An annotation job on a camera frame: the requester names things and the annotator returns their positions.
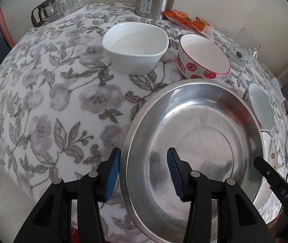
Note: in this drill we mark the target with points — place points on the strawberry print bowl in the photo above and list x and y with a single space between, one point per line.
204 53

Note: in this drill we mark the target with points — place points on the white power strip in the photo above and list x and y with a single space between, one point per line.
277 88

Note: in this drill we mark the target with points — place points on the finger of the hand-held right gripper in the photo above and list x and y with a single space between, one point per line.
264 165

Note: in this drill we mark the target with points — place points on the large stainless steel plate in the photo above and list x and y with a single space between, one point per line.
209 121

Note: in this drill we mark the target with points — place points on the white floral plate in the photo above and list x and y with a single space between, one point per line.
269 146

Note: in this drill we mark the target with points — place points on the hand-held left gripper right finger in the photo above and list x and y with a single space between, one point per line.
174 174

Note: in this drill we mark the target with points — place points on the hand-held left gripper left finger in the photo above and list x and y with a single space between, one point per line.
112 174

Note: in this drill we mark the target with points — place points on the orange snack packet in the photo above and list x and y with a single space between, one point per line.
202 26
178 19

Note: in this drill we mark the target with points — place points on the white square bowl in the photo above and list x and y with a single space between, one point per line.
133 40

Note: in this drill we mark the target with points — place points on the grey floral tablecloth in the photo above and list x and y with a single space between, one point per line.
58 93

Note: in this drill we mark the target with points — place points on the pale blue bowl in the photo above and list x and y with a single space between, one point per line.
260 106

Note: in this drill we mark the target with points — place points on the clear glass mug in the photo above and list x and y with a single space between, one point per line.
237 54

